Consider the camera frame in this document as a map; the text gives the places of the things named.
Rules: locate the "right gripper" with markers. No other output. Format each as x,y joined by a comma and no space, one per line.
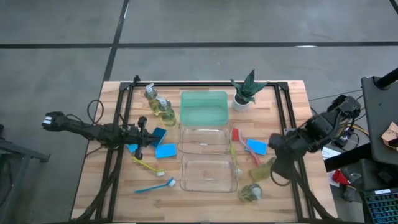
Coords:
283,149

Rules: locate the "yellow dish brush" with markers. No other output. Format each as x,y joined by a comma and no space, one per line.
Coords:
238,172
160,173

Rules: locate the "grey mounting bracket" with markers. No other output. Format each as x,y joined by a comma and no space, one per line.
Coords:
289,132

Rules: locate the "teal plastic tray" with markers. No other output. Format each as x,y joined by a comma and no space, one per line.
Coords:
203,107

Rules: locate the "cardboard piece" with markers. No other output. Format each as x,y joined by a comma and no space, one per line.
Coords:
392,135

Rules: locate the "red funnel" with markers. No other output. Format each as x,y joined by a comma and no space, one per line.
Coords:
339,178

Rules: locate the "clear plastic container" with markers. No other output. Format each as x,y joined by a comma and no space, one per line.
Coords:
208,172
203,140

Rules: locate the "black cart table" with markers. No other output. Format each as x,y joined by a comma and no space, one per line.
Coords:
379,124

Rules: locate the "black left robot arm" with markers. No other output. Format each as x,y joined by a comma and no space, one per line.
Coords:
93,132

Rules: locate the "small electronics box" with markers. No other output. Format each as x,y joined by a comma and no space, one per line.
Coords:
345,139

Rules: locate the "white paper sheet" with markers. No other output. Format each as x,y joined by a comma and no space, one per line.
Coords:
329,153

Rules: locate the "grey metal stand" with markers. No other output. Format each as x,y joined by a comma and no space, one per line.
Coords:
31,155

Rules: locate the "black pole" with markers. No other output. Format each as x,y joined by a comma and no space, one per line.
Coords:
387,79

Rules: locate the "black beam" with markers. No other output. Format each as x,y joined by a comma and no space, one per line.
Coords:
348,157

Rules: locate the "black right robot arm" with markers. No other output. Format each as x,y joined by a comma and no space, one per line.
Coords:
320,127

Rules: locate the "blue dish brush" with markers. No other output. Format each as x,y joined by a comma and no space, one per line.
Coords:
171,183

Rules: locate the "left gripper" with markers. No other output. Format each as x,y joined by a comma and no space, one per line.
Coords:
136,137

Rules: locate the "potted snake plant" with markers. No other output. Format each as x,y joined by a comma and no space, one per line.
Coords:
245,93

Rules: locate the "red dish brush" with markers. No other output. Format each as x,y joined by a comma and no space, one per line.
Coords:
235,134

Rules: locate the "clear yellow soap pump bottle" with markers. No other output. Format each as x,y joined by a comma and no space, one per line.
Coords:
151,99
250,193
260,172
167,113

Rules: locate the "backlit keyboard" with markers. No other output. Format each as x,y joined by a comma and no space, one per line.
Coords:
382,208

